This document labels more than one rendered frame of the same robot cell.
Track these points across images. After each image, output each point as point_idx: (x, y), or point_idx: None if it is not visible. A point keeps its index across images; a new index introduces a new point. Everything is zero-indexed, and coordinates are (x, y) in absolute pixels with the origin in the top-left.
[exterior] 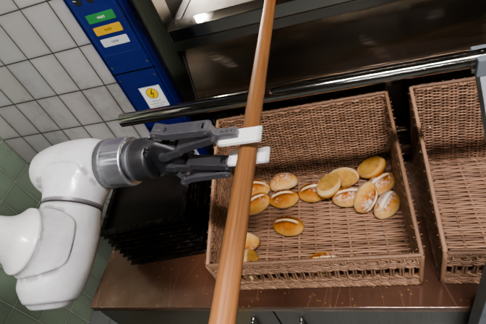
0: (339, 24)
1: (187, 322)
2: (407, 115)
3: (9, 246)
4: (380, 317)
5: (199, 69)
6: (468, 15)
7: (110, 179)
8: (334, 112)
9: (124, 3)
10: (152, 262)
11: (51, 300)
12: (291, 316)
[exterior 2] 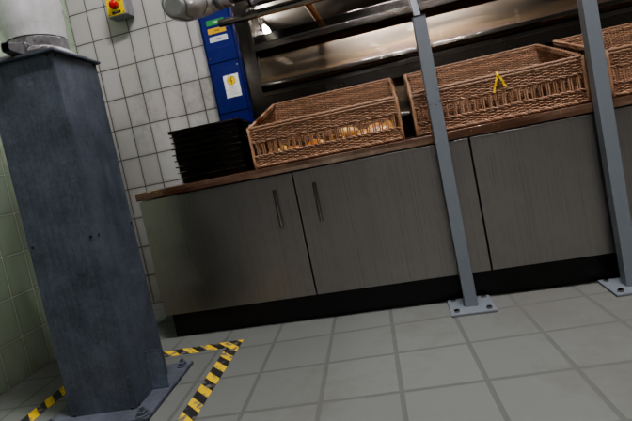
0: (357, 36)
1: (215, 216)
2: (408, 103)
3: None
4: (376, 171)
5: (267, 66)
6: (430, 27)
7: None
8: (355, 93)
9: (231, 15)
10: (197, 180)
11: None
12: (306, 182)
